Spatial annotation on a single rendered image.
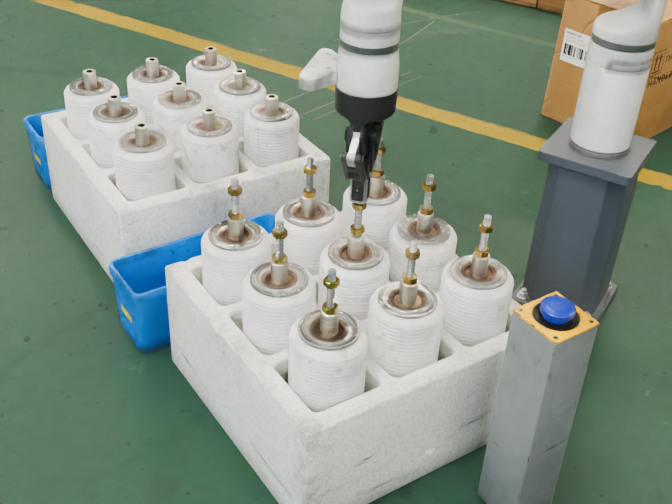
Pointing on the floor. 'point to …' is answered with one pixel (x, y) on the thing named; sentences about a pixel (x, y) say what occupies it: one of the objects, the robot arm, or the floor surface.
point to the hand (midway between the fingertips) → (360, 186)
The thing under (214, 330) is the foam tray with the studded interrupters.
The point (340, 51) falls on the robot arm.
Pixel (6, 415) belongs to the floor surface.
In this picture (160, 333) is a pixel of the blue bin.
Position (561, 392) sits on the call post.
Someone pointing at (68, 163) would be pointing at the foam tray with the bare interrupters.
